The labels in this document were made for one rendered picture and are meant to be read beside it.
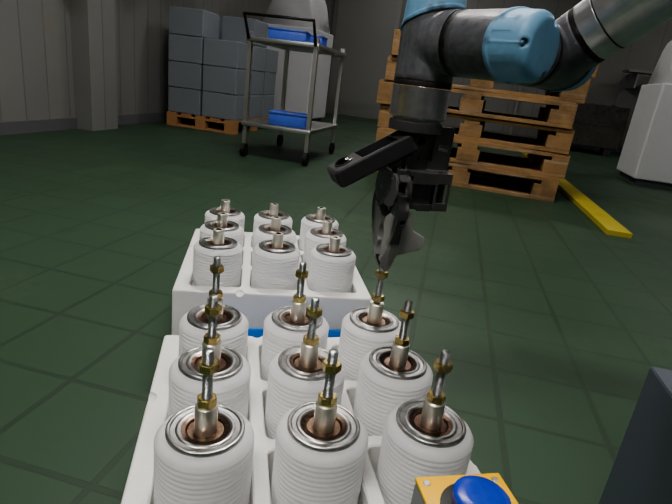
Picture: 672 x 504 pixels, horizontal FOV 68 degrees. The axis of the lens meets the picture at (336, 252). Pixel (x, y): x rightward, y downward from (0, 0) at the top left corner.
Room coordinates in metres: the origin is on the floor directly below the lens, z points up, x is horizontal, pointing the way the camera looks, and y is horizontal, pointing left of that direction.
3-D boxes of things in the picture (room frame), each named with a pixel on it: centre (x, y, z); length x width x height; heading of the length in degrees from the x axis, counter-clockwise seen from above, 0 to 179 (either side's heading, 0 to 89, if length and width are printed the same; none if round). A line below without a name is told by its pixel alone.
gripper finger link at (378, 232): (0.71, -0.08, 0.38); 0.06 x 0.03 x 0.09; 110
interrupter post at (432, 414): (0.45, -0.12, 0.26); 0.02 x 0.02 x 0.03
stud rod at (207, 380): (0.40, 0.10, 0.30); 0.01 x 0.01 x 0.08
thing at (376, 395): (0.57, -0.10, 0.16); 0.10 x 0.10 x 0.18
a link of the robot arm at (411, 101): (0.69, -0.08, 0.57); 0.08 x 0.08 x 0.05
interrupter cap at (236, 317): (0.63, 0.16, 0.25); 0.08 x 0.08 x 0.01
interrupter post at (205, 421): (0.40, 0.10, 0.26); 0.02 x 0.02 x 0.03
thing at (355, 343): (0.68, -0.07, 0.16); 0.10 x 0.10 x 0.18
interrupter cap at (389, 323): (0.68, -0.07, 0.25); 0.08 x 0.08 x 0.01
